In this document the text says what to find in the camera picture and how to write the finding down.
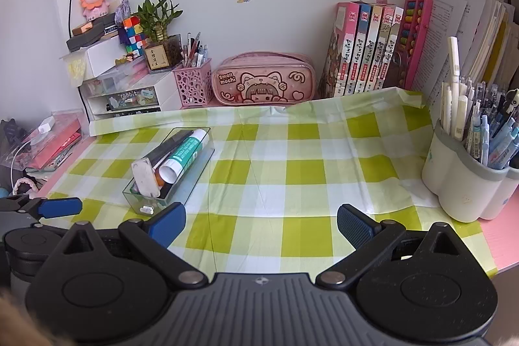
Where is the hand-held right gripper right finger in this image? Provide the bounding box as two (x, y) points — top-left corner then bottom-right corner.
(315, 203), (468, 288)

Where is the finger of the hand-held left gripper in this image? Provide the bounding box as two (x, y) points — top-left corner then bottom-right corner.
(38, 197), (83, 220)

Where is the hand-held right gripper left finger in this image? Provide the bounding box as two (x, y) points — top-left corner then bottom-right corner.
(53, 202), (207, 286)

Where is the grey eraser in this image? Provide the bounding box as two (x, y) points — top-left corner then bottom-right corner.
(132, 159), (160, 198)

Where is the clear plastic organizer box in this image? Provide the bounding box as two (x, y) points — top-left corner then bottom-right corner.
(123, 127), (215, 215)

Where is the white green glue stick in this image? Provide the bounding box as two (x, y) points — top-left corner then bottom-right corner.
(159, 129), (209, 185)

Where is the clear case with pink books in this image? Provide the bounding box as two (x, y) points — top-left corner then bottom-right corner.
(8, 109), (84, 172)

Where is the tan fuzzy clothing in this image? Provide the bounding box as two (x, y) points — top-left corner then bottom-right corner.
(0, 285), (53, 346)

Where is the green checked tablecloth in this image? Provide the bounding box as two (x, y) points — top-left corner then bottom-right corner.
(41, 87), (499, 278)

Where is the dark cloth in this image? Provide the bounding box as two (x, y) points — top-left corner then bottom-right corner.
(0, 119), (26, 168)

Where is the white lobed pen holder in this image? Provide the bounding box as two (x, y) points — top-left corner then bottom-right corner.
(422, 118), (519, 224)

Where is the clear drawer with cloud print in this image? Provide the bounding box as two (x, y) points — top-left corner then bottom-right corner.
(104, 87), (160, 112)

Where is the white desktop drawer unit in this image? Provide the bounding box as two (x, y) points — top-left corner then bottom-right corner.
(79, 70), (183, 124)

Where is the pink perforated pen holder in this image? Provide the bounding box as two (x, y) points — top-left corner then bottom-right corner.
(174, 60), (213, 109)

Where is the clear bag with yellow print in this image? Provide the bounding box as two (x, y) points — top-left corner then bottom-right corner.
(61, 52), (90, 87)

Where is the clear small drawer box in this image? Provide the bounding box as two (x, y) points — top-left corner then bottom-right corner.
(79, 62), (151, 95)

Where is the white cardboard box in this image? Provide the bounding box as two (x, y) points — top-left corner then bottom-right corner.
(85, 40), (130, 77)

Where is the bunch of white blue pens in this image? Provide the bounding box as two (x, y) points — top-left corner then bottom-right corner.
(440, 36), (519, 170)

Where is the wooden framed plaque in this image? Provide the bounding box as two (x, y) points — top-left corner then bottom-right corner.
(144, 45), (169, 70)

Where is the flat black box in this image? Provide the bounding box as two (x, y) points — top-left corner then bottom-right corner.
(66, 13), (118, 53)

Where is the pink cartoon pencil case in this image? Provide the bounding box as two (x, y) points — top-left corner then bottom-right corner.
(211, 51), (317, 106)

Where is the pink cartoon book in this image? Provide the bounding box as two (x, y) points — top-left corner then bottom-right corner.
(348, 3), (373, 95)
(371, 6), (396, 91)
(381, 6), (405, 89)
(318, 2), (361, 99)
(359, 5), (384, 93)

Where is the bunch of pens and pencils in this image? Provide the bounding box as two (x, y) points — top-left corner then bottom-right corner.
(180, 32), (209, 68)

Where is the glass plant vase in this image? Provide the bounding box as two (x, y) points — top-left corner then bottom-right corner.
(143, 34), (183, 71)

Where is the colourful puzzle cube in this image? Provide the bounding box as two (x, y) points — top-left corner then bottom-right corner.
(119, 30), (147, 55)
(122, 17), (146, 36)

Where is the pink abacus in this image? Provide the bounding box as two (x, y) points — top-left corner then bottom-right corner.
(395, 0), (434, 91)

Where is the purple hanging ornament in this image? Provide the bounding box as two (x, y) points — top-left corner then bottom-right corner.
(115, 0), (132, 26)

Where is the green bamboo plant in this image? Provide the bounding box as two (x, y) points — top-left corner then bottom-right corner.
(132, 0), (184, 42)

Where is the pink lion toy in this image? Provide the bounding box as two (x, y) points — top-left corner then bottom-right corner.
(79, 0), (110, 22)

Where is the stack of printed papers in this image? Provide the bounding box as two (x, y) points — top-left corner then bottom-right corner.
(419, 0), (519, 115)

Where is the white bead bracelet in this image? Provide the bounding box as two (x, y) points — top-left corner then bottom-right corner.
(12, 176), (40, 196)

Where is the white charger cable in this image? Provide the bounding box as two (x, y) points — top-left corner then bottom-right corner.
(11, 134), (41, 185)

